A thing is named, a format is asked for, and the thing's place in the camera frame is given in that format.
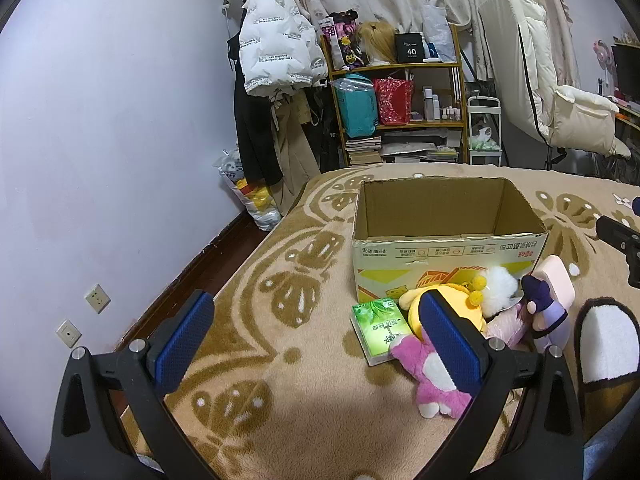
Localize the white fluffy plush ball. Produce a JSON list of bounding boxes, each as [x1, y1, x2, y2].
[[479, 266, 522, 317]]

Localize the group of cosmetic bottles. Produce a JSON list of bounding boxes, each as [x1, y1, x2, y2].
[[421, 86, 464, 122]]

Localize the pink desk fan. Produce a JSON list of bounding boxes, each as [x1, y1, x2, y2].
[[592, 39, 617, 69]]

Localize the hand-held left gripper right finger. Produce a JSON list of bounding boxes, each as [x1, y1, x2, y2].
[[410, 290, 586, 480]]

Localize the stack of papers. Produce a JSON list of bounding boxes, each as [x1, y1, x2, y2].
[[382, 131, 461, 164]]

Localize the beige hanging trousers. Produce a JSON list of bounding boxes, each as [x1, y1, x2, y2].
[[269, 87, 322, 217]]

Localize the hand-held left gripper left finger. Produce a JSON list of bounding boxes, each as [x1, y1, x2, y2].
[[49, 289, 221, 480]]

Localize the wooden shelf rack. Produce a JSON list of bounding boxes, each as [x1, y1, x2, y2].
[[319, 22, 469, 167]]

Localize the black box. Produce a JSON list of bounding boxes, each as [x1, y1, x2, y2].
[[394, 32, 426, 65]]

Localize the red patterned bag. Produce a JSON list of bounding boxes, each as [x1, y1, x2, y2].
[[372, 77, 415, 126]]

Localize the white trolley cart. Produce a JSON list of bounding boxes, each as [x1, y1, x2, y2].
[[466, 96, 503, 166]]

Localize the translucent plastic bag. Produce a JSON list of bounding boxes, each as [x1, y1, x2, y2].
[[420, 4, 459, 62]]

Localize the person's denim trouser leg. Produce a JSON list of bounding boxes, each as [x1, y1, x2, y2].
[[582, 400, 640, 480]]

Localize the printed cardboard box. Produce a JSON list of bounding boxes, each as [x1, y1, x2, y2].
[[351, 177, 549, 311]]

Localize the purple plush doll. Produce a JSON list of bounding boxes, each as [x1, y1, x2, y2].
[[520, 275, 571, 357]]

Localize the cream recliner chair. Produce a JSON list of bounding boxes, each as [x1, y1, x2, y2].
[[478, 0, 632, 171]]

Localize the brown white plush slipper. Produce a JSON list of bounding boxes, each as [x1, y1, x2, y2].
[[573, 297, 640, 442]]

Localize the black hanging bag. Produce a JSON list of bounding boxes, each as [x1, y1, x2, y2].
[[302, 79, 346, 173]]

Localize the teal bag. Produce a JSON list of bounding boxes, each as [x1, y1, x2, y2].
[[332, 73, 379, 139]]

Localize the blonde wig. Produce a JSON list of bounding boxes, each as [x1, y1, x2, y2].
[[356, 20, 399, 66]]

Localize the white wall socket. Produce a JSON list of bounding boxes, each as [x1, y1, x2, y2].
[[54, 318, 83, 349], [84, 283, 111, 314]]

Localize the stack of books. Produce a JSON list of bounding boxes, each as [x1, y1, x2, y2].
[[344, 135, 384, 167]]

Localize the pale pink plush toy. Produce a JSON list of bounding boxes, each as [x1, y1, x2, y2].
[[485, 305, 532, 349]]

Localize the black monitor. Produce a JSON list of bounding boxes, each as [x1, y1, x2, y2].
[[610, 42, 640, 107]]

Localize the pink black accessory packets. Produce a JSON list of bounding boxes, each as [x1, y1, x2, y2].
[[320, 9, 362, 72]]

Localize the green tissue pack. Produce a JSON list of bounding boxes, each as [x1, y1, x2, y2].
[[350, 299, 412, 367]]

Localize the black hanging coat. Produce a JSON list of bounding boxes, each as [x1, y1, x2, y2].
[[227, 35, 284, 187]]

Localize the white puffer jacket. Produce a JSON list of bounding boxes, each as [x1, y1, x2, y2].
[[238, 0, 329, 97]]

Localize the clear plastic bag with items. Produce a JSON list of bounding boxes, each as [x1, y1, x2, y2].
[[214, 146, 284, 232]]

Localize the yellow plush pouch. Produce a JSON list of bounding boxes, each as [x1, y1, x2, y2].
[[398, 275, 489, 342]]

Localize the pink white plush cushion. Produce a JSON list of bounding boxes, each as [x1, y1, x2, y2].
[[529, 255, 576, 307]]

